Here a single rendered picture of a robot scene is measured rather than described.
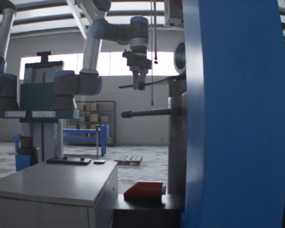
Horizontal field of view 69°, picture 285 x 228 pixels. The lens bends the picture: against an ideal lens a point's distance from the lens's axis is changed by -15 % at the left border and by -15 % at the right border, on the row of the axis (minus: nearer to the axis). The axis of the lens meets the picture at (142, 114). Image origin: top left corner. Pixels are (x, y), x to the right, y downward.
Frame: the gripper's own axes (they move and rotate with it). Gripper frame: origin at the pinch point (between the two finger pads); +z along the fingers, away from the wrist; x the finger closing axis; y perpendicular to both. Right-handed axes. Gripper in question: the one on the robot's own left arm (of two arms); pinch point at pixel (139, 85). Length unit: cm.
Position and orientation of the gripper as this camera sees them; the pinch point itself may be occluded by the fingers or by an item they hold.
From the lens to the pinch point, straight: 110.4
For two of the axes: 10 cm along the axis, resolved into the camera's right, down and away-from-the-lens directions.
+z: 0.0, 10.0, -0.3
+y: 8.1, -0.2, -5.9
